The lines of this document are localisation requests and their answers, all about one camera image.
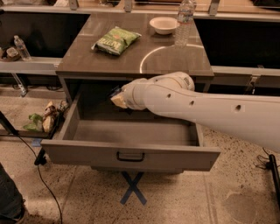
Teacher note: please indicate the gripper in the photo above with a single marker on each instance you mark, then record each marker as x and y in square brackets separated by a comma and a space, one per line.
[130, 96]

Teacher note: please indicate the blue rxbar blueberry bar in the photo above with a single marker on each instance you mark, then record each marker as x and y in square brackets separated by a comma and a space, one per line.
[115, 91]

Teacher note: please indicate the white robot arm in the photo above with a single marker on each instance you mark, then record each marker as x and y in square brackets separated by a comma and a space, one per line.
[252, 118]

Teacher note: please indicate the open grey top drawer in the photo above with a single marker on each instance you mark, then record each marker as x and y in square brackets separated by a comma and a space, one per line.
[95, 130]

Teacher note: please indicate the grey cabinet with counter top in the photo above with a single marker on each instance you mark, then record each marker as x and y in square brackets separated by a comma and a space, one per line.
[149, 56]

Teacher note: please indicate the clear water bottle on counter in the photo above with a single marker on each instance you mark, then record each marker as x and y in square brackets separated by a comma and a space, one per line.
[184, 22]

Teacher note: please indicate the green chip bag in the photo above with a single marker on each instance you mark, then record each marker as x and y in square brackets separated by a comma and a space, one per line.
[116, 41]

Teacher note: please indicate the tan snack bag on floor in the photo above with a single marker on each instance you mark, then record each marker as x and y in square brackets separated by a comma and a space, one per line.
[49, 117]

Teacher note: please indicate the white bowl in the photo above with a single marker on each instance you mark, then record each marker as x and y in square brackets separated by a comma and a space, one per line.
[164, 25]

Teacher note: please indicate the blue tape cross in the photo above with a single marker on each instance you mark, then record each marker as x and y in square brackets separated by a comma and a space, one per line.
[133, 182]

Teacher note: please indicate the green snack bag on floor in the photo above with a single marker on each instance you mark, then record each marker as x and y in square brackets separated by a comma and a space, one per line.
[35, 123]

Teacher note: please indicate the small water bottle on ledge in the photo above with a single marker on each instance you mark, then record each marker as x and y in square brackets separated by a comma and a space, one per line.
[20, 45]

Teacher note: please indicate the black tripod leg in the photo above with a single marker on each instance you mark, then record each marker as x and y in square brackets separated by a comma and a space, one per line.
[8, 129]

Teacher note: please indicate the snack items on ledge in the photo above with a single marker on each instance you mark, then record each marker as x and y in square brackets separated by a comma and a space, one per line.
[9, 54]

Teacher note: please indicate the person leg in jeans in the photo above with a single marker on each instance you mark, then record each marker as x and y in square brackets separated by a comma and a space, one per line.
[12, 208]

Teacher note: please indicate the black drawer handle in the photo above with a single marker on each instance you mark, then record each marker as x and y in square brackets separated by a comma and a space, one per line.
[130, 157]

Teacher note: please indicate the black stand with cables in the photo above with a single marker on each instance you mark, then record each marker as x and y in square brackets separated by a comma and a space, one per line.
[269, 163]

